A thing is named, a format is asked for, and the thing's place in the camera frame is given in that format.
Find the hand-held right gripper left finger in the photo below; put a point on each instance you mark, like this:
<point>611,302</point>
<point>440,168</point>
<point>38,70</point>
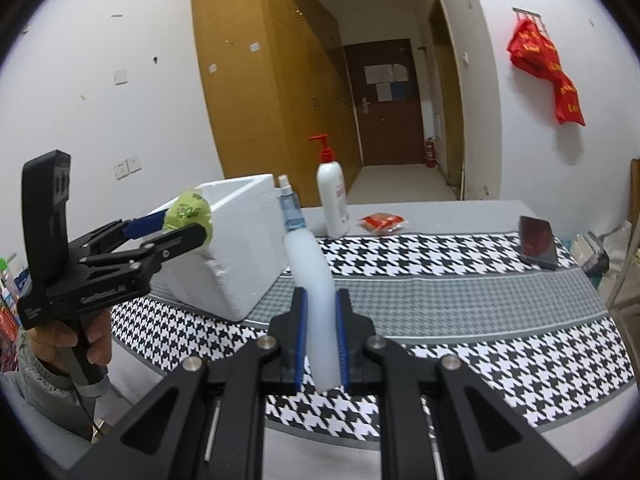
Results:
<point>298,340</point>

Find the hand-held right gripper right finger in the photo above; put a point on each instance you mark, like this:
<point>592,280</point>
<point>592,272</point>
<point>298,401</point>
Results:
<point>342,340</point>

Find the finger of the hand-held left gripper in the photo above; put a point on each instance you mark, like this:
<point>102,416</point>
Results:
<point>180,240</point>
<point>145,225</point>

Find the green tissue packet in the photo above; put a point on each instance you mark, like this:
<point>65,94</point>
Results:
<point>187,210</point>

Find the white foam tube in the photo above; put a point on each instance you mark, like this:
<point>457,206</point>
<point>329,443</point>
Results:
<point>315,300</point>

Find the white foam box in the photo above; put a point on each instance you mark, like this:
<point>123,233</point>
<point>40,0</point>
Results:
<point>240,260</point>

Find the person's left forearm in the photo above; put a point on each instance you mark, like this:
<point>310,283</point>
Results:
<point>45,400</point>

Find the person's left hand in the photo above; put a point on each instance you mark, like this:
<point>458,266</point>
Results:
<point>97,340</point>

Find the blue spray bottle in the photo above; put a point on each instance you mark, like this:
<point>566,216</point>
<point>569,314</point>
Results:
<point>291,212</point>

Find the houndstooth gray table cloth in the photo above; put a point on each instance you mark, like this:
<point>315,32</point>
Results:
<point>450,300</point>

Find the red snack packet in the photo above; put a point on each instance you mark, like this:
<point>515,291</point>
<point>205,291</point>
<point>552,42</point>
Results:
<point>382,222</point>

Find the white pump bottle red cap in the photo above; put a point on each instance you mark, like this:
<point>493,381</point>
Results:
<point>332,195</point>

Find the wooden wardrobe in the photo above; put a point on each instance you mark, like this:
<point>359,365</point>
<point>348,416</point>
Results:
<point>250,110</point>

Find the red fire extinguisher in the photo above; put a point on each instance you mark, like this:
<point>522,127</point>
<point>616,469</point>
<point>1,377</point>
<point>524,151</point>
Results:
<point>430,152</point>

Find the brown entrance door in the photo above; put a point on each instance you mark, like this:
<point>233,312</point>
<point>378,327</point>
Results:
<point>387,130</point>

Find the black smartphone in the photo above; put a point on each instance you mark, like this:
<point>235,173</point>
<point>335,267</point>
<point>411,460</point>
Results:
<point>539,242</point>

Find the wooden side door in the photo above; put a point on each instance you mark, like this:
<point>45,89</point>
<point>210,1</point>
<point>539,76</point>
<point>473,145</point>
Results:
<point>447,110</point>

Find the blue door notice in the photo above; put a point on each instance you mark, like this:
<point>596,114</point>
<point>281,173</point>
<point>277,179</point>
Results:
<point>397,91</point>

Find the wide white door notice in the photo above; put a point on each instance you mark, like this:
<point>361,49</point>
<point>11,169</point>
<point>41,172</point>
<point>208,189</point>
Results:
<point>378,74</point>

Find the brown wooden board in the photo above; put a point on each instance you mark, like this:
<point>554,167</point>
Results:
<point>635,190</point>

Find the red printed plastic bag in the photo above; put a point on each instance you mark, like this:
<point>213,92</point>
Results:
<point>532,47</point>
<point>569,100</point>

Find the white wall socket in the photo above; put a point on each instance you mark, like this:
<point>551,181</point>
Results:
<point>120,170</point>
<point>133,165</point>

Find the white light switch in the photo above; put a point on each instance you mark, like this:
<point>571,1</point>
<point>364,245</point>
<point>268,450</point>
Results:
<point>120,76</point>

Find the metal wall hook rack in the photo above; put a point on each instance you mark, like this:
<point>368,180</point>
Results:
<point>527,13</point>

